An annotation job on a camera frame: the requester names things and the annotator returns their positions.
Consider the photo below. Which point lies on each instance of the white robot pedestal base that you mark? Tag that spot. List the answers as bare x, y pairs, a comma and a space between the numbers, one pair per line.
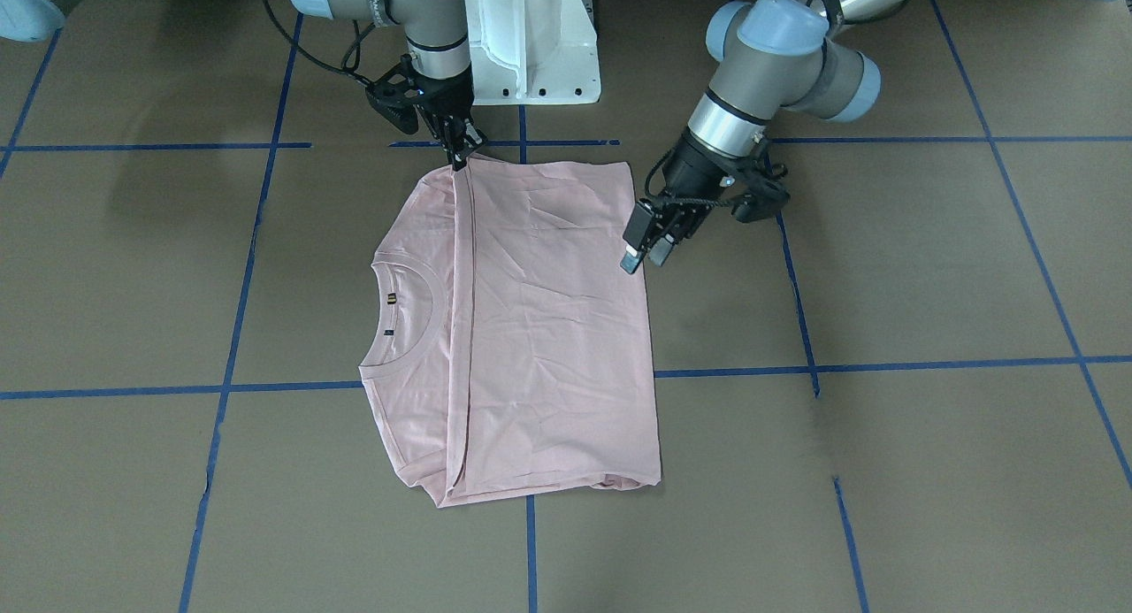
533, 52

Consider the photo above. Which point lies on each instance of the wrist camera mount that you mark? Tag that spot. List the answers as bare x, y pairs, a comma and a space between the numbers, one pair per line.
394, 96
764, 194

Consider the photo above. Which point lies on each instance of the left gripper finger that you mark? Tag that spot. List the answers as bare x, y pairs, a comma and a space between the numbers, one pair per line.
644, 236
675, 227

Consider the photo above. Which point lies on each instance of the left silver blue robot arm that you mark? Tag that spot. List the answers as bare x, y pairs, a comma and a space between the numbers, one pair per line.
772, 56

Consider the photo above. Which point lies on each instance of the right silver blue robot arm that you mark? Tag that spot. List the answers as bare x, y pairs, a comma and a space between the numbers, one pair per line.
435, 31

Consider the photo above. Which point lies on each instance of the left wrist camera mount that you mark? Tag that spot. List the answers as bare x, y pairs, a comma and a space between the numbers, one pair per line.
764, 194

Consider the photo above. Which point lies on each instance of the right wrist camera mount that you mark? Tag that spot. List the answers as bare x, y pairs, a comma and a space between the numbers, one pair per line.
394, 96

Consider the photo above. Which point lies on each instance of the pink Snoopy t-shirt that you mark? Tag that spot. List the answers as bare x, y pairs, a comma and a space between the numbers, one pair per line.
513, 354

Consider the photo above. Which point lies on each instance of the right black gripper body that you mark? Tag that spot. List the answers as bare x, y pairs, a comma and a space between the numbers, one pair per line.
445, 104

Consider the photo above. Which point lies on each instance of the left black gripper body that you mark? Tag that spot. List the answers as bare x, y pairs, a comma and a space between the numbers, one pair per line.
689, 172

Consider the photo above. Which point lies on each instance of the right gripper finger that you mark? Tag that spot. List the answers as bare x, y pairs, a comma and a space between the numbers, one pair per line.
471, 138
456, 147

